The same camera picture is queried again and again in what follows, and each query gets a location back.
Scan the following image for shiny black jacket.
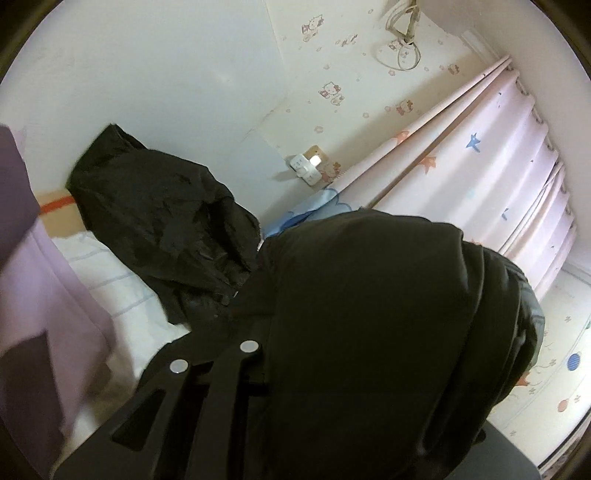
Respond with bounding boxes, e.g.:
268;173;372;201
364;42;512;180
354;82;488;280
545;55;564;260
65;124;263;326

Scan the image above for pink star print curtain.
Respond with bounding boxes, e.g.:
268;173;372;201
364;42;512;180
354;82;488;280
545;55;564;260
323;69;579;296

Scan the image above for cardboard box with orange tape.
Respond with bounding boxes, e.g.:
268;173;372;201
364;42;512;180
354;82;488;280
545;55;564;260
36;187;90;238

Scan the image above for black puffer jacket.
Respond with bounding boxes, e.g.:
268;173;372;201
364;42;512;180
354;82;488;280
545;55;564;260
139;209;546;480

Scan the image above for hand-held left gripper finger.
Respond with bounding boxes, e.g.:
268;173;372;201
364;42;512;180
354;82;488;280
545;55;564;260
52;336;273;480

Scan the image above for white wall socket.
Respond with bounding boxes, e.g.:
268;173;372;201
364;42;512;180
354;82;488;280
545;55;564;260
283;145;329;185

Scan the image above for white striped quilt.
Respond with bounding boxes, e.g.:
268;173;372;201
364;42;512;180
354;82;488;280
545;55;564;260
50;230;192;439

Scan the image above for white hanging cable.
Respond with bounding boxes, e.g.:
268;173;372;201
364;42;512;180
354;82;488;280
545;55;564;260
374;0;423;72

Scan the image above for purple cloth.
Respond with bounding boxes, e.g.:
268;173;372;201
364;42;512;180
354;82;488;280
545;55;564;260
0;124;114;478

